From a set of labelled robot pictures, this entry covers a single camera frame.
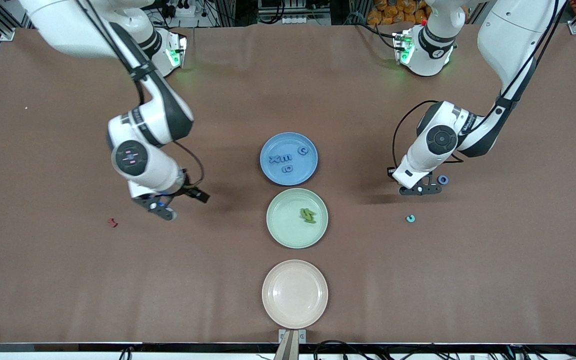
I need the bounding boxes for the blue plate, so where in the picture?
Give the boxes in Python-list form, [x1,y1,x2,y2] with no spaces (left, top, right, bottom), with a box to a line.
[259,132,319,187]

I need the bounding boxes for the green plate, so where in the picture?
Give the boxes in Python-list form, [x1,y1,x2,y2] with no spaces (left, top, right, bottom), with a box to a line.
[266,188,329,250]

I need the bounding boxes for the beige plate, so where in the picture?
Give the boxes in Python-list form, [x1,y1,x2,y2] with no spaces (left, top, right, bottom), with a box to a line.
[261,259,329,330]

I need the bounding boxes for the pile of orange objects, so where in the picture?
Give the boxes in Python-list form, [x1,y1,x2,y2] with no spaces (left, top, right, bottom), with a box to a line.
[366,0,431,26]

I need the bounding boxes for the white power strip with plugs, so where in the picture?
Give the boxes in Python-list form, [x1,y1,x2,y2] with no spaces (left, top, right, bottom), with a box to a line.
[160,0,196,18]

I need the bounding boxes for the metal bracket with post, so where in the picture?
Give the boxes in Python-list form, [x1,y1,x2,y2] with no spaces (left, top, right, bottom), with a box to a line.
[274,328,307,360]

